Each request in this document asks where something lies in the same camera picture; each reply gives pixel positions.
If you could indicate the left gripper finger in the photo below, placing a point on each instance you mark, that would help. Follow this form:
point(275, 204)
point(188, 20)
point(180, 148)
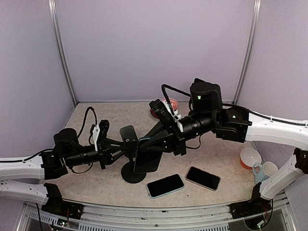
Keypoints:
point(116, 154)
point(114, 143)

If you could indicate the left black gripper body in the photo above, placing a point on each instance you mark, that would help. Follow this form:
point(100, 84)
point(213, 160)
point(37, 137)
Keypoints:
point(102, 153)

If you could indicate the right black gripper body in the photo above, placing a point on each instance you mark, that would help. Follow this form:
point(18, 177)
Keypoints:
point(178, 143)

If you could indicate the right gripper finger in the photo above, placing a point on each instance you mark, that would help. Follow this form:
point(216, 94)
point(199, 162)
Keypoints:
point(148, 144)
point(157, 134)

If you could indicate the black pole stand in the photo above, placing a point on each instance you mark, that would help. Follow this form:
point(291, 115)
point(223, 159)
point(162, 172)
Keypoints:
point(127, 171)

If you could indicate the phone blue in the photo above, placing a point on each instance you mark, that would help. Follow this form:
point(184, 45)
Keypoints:
point(146, 161)
point(165, 186)

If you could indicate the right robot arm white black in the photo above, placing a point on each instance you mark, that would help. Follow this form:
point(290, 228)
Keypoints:
point(229, 122)

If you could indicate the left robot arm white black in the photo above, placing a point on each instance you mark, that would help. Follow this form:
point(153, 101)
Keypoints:
point(53, 163)

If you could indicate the middle folding phone stand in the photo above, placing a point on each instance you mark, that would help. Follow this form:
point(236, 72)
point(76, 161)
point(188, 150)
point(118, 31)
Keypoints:
point(129, 136)

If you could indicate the folding phone stand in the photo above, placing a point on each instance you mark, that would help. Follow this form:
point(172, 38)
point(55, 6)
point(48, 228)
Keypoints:
point(91, 140)
point(129, 136)

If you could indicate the left folding phone stand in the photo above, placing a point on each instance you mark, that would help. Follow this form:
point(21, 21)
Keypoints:
point(91, 140)

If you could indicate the phone lower right pink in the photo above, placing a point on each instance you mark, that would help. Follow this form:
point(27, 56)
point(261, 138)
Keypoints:
point(203, 178)

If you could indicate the red saucer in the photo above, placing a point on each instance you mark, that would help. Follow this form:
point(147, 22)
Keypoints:
point(154, 113)

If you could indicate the red patterned teacup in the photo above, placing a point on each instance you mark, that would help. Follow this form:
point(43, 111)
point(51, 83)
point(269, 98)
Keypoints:
point(173, 103)

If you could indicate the orange white bowl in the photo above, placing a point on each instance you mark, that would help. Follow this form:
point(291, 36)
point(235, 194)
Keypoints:
point(248, 157)

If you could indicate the light blue mug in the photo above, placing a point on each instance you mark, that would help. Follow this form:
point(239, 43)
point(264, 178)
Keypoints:
point(260, 172)

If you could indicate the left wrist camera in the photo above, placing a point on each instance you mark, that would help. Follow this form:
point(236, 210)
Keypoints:
point(99, 132)

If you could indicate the front aluminium rail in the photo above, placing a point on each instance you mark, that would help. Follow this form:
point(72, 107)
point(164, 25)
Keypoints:
point(277, 216)

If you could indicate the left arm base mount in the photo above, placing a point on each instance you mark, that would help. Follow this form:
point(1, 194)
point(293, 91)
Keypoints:
point(58, 206)

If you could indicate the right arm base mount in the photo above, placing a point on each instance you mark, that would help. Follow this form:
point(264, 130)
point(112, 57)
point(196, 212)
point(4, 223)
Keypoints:
point(255, 205)

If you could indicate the left aluminium frame post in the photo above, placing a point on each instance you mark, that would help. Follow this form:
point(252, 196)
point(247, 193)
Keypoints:
point(60, 48)

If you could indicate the aluminium frame post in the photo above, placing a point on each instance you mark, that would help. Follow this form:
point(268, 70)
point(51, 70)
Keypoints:
point(248, 51)
point(60, 48)

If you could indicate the right aluminium frame post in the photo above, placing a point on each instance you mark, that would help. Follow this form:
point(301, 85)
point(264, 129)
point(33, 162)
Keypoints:
point(248, 51)

